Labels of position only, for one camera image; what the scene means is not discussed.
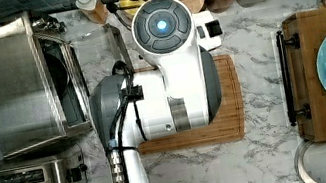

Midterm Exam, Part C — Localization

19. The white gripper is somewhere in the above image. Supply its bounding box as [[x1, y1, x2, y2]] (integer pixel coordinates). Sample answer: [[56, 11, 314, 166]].
[[192, 11, 223, 51]]

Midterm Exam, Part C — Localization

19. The glass oven door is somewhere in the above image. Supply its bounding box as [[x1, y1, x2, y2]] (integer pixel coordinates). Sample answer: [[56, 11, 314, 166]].
[[70, 24, 134, 82]]

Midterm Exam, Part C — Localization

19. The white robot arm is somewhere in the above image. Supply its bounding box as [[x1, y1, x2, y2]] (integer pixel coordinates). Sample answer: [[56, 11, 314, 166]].
[[88, 0, 222, 183]]

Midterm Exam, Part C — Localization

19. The stainless steel toaster oven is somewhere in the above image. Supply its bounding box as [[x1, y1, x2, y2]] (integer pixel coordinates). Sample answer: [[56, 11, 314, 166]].
[[0, 11, 91, 159]]

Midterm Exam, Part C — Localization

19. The bamboo cutting board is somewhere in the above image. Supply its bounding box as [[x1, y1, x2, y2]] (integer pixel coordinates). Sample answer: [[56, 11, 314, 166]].
[[138, 54, 245, 155]]

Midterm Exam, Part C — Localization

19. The bottle with white cap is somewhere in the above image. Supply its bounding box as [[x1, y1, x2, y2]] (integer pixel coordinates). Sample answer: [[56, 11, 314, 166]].
[[75, 0, 108, 24]]

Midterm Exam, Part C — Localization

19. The wooden tray with black handle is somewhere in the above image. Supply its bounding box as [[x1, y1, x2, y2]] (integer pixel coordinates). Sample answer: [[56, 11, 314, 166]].
[[276, 9, 326, 142]]

